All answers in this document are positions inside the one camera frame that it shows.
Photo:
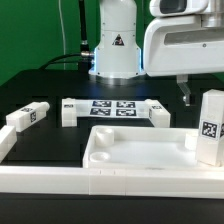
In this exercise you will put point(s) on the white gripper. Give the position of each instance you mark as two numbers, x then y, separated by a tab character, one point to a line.
179	46

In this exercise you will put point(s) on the white desk top tray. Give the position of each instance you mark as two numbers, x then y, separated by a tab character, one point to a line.
126	147

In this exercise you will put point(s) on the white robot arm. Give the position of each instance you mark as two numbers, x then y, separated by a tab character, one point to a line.
117	58

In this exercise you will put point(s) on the fiducial marker sheet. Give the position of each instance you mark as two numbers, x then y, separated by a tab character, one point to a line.
109	108

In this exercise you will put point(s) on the white U-shaped fence frame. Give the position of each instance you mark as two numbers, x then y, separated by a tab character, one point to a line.
105	181

